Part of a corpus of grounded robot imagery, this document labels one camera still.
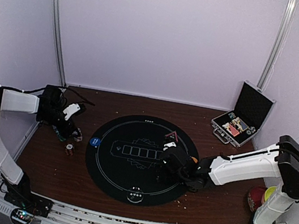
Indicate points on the black round poker mat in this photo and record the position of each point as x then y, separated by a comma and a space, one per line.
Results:
125, 164

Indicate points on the aluminium corner post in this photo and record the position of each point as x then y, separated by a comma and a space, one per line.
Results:
278, 44
58, 42

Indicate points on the red card deck in case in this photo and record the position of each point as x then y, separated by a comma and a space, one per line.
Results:
231, 129

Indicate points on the blue round blind button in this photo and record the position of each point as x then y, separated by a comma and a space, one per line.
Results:
95, 142

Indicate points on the green 50 poker chip stack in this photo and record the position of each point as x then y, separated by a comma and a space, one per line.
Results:
58, 134

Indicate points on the aluminium left corner post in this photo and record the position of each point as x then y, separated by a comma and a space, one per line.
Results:
58, 42

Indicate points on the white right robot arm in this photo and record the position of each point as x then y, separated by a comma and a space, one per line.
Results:
280, 160

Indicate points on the red poker chip stack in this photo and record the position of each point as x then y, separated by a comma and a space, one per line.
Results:
69, 149

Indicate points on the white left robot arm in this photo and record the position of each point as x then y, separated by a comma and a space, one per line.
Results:
14, 100

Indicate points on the red triangular button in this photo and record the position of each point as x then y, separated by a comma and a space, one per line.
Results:
173, 135

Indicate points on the yellow-green plastic bowl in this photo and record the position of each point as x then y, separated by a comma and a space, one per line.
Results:
269, 192

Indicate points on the red patterned bowl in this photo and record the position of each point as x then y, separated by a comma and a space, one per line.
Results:
256, 198

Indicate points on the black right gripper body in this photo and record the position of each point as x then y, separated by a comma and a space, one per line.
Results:
183, 179

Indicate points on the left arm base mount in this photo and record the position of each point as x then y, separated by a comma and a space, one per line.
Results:
35, 205

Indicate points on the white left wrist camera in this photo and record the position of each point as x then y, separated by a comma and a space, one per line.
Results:
73, 109

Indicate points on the aluminium right corner post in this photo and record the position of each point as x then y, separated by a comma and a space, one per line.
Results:
278, 44

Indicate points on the aluminium poker chip case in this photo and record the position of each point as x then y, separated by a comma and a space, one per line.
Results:
249, 114

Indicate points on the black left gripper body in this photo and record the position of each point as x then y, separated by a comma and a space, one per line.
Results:
50, 119

